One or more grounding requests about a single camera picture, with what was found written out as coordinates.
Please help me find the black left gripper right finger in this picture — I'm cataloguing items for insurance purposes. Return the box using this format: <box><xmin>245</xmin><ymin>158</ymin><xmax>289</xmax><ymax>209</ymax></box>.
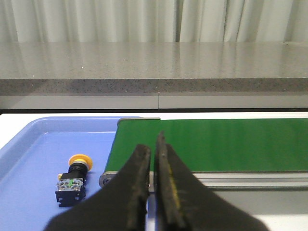
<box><xmin>155</xmin><ymin>132</ymin><xmax>268</xmax><ymax>231</ymax></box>

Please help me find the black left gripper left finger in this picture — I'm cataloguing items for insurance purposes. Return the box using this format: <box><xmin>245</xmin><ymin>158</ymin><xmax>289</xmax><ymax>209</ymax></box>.
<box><xmin>45</xmin><ymin>144</ymin><xmax>151</xmax><ymax>231</ymax></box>

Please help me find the yellow push button switch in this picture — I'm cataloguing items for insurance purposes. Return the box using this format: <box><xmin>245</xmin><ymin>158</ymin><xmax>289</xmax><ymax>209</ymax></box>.
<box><xmin>55</xmin><ymin>154</ymin><xmax>93</xmax><ymax>207</ymax></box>

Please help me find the blue plastic tray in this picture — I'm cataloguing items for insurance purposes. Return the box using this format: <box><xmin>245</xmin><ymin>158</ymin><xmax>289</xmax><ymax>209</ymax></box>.
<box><xmin>0</xmin><ymin>117</ymin><xmax>148</xmax><ymax>231</ymax></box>

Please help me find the green conveyor belt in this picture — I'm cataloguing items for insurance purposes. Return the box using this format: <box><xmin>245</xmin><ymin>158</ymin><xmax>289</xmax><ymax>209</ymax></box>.
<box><xmin>105</xmin><ymin>118</ymin><xmax>308</xmax><ymax>172</ymax></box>

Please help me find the grey stone counter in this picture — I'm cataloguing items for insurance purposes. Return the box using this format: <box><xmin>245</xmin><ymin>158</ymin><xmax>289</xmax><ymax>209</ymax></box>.
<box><xmin>0</xmin><ymin>42</ymin><xmax>308</xmax><ymax>110</ymax></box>

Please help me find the white pleated curtain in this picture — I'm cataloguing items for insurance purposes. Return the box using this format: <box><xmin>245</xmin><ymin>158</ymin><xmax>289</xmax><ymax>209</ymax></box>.
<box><xmin>0</xmin><ymin>0</ymin><xmax>308</xmax><ymax>42</ymax></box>

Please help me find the aluminium conveyor frame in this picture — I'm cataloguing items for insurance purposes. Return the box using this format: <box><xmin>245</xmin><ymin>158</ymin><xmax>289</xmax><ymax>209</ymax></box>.
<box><xmin>99</xmin><ymin>118</ymin><xmax>308</xmax><ymax>190</ymax></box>

